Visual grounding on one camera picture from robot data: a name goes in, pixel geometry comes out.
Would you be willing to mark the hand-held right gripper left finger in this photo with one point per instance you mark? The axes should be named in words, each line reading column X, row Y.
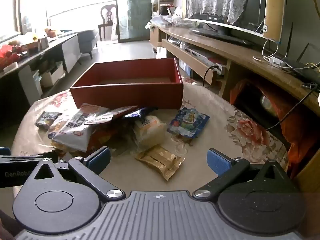
column 98, row 158

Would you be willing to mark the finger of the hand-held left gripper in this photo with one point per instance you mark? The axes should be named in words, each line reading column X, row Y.
column 22, row 160
column 5, row 152

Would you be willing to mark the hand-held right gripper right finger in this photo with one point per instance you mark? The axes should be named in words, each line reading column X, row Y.
column 217, row 161

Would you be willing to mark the red snack packet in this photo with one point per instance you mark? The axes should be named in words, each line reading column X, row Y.
column 105, row 135

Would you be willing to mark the silver snack packet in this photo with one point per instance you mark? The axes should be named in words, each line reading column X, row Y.
column 72, row 130

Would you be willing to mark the red and white packet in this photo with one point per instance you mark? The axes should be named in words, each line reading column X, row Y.
column 110, row 116

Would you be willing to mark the grey wafer packet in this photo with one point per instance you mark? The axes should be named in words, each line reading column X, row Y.
column 47, row 120

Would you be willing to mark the blue and green snack packet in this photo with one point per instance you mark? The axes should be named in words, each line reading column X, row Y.
column 187, row 122

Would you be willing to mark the gold snack packet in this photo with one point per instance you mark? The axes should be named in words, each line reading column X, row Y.
column 160, row 158

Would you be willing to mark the clear bun packet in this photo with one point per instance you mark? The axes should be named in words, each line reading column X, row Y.
column 150, row 130

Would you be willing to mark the dark blue snack packet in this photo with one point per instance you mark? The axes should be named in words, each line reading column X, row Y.
column 140, row 112

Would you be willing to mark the red cardboard box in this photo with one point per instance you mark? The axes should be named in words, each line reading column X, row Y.
column 125, row 95

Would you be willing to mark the orange plastic bag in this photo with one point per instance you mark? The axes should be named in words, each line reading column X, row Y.
column 295, row 135

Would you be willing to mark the white flat box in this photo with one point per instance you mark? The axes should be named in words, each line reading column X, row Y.
column 10, row 67

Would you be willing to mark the open cardboard box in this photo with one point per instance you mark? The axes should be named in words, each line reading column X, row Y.
column 53, row 76

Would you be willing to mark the red plastic bag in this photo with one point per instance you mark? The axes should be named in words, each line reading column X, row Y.
column 8, row 55

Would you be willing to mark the blue and white box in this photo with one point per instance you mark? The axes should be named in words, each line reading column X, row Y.
column 186, row 68

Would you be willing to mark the dark long sideboard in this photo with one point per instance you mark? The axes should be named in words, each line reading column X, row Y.
column 32, row 56

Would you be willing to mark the silver media player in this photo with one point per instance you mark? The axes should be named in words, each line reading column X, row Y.
column 200, row 55

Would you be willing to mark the wooden television stand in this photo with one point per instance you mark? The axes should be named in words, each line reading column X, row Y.
column 237, row 52

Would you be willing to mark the small cardboard box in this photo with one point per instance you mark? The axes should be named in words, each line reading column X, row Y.
column 43, row 43

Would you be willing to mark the white power strip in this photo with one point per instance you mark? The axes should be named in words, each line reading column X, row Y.
column 275, row 60

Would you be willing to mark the grey sofa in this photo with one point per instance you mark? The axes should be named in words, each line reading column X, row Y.
column 87, row 40

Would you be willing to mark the black router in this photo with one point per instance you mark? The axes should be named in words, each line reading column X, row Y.
column 300, row 66

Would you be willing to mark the dark wooden chair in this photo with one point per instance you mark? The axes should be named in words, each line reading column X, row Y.
column 108, row 12

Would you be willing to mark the white plastic bag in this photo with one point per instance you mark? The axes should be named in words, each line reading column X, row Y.
column 178, row 16

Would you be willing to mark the glass sliding door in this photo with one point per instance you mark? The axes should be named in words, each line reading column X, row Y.
column 137, row 10

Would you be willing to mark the flat screen television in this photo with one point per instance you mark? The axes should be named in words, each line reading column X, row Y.
column 252, row 2

